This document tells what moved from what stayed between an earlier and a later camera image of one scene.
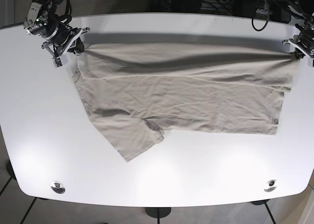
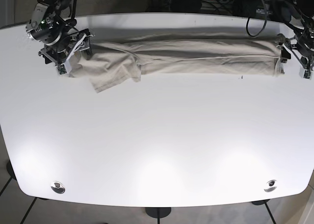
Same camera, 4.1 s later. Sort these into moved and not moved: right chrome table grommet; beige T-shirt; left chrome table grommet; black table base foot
Moved: beige T-shirt
Not moved: left chrome table grommet; right chrome table grommet; black table base foot
